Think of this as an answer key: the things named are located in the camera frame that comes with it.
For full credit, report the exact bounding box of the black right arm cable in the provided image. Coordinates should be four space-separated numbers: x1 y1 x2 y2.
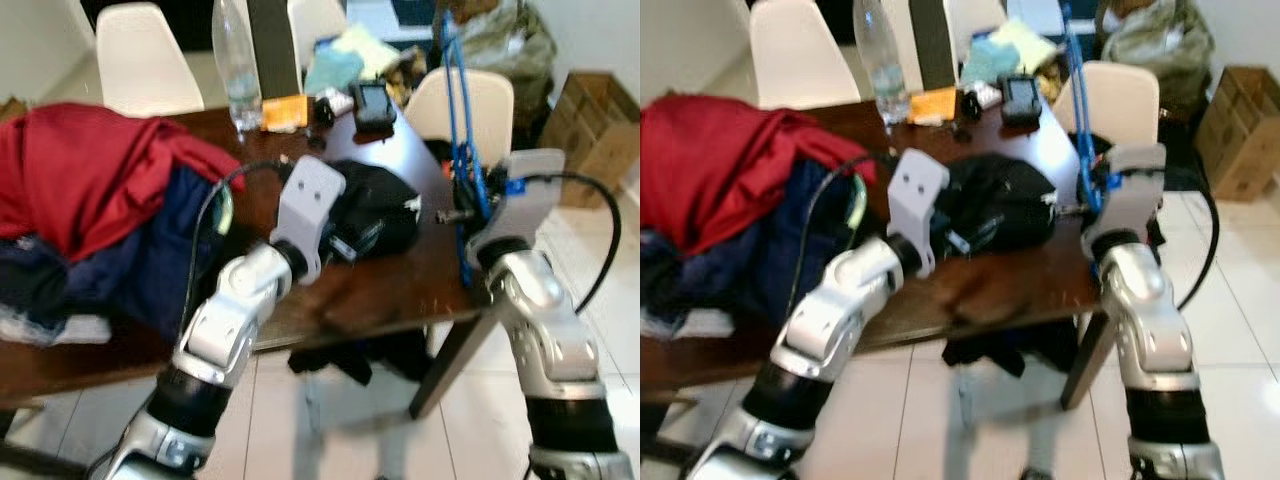
518 170 624 319
1160 165 1221 313

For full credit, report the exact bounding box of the olive green bag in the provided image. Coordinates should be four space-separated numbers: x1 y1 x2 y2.
1097 0 1207 119
438 0 558 113

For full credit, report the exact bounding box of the black upright panel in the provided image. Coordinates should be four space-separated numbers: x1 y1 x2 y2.
245 0 303 98
907 0 958 91

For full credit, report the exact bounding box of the pale yellow cloth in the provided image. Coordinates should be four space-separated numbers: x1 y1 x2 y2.
990 17 1061 76
333 24 403 81

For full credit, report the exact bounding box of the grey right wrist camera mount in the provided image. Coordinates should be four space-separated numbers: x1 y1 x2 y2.
465 148 567 259
1080 142 1169 253

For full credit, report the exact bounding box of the teal cloth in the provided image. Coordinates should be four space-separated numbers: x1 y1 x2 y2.
303 40 365 97
965 33 1023 87

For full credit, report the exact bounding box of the black garment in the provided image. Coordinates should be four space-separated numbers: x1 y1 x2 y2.
328 160 423 263
935 153 1059 253

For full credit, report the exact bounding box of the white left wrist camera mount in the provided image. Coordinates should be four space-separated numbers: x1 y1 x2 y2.
268 155 347 286
885 148 951 279

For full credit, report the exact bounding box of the white plastic chair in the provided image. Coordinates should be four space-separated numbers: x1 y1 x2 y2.
95 2 207 117
748 0 863 109
1052 62 1162 146
288 0 347 71
404 68 515 151
943 0 1006 63

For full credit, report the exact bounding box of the white folded cloth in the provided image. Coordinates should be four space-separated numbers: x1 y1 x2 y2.
0 303 113 348
640 305 739 341

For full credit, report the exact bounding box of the black cloth under table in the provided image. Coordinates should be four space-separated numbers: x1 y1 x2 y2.
940 320 1083 378
288 328 434 387

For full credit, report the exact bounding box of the navy blue garment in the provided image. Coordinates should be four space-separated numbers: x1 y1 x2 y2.
640 165 863 331
0 165 229 341

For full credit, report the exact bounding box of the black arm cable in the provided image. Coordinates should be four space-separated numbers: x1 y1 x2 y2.
518 170 624 319
1160 165 1221 313
178 158 293 346
788 152 886 336

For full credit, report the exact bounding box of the blue plastic hanger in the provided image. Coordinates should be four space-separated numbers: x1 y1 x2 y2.
433 8 498 291
1058 3 1121 281

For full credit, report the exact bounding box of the black handheld device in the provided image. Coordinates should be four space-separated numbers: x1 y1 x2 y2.
996 73 1042 127
351 81 397 131

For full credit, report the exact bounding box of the brown wooden table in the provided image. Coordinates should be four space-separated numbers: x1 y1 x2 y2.
640 92 1151 411
0 95 563 419

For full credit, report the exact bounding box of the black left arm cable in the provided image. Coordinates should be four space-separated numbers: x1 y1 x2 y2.
788 152 886 336
178 158 293 346

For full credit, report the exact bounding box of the dark red garment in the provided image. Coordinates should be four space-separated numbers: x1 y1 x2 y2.
0 102 243 263
640 93 878 256

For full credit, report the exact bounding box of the clear plastic bottle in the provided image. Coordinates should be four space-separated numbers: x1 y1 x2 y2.
852 0 913 127
211 0 264 133

